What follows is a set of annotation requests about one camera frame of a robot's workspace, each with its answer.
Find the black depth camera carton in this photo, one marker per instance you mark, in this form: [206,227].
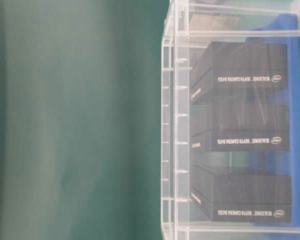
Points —
[238,69]
[239,195]
[232,127]

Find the clear plastic storage box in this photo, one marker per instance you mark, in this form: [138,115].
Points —
[190,26]

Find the green backdrop cloth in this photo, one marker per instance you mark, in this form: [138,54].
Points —
[80,115]

